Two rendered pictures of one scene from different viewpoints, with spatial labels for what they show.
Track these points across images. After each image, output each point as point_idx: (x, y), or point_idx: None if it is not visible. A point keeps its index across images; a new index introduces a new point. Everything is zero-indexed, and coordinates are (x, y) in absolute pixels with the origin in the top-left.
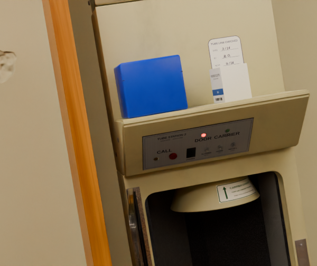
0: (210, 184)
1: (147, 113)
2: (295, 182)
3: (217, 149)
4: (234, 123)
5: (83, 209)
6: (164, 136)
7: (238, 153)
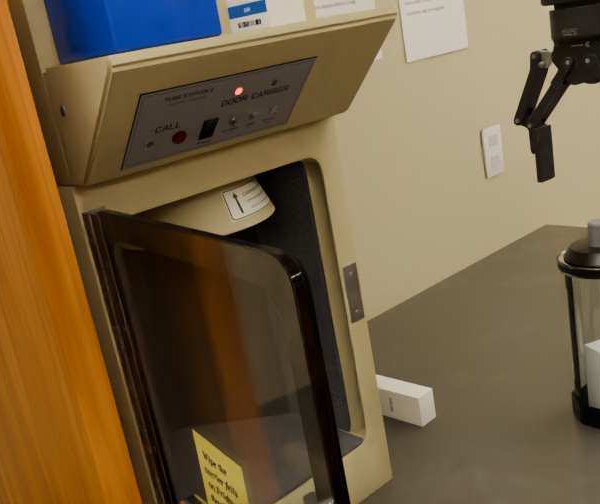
0: (210, 191)
1: (152, 43)
2: (338, 174)
3: (248, 121)
4: (289, 67)
5: (24, 264)
6: (176, 95)
7: (271, 128)
